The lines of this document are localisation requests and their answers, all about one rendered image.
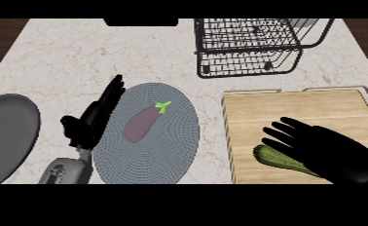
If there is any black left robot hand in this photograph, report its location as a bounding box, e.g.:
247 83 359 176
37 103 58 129
59 73 128 151

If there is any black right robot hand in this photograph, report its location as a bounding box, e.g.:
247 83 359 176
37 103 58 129
260 116 368 185

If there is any green squash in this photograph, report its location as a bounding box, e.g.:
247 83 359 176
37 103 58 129
251 144 322 177

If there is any wooden tray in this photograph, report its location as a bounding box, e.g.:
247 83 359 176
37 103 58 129
220 86 368 185

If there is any purple eggplant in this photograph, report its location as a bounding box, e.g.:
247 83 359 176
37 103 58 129
123 100 173 144

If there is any round grey placemat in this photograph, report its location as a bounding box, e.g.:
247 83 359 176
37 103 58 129
90 82 201 185

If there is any black wire tiered basket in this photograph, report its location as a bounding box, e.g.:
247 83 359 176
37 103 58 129
192 18 337 79

